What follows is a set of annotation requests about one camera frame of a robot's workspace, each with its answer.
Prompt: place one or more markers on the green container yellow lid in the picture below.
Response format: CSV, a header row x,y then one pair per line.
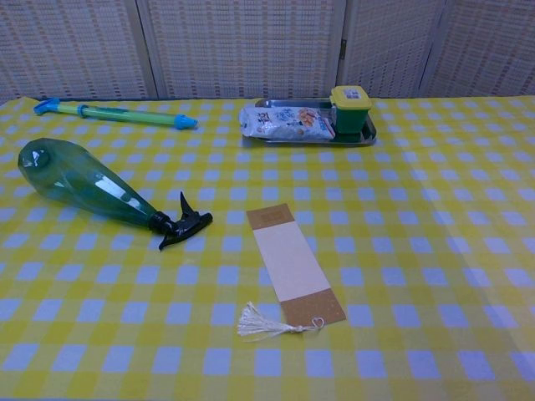
x,y
351,118

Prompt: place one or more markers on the green spray bottle black trigger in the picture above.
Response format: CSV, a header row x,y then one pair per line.
x,y
83,179

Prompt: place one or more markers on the metal tray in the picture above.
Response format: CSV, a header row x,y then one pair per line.
x,y
360,138

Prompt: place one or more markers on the green blue water pump toy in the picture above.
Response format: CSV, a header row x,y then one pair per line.
x,y
125,115

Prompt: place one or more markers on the woven folding screen panel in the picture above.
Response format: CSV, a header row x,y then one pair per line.
x,y
71,46
489,46
388,46
242,46

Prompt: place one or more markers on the brown cream bookmark with tassel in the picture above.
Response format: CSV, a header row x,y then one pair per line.
x,y
292,263

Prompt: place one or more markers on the white snack packet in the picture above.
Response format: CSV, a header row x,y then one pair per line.
x,y
284,123

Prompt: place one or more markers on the yellow white checkered tablecloth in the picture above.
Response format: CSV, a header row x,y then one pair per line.
x,y
418,250

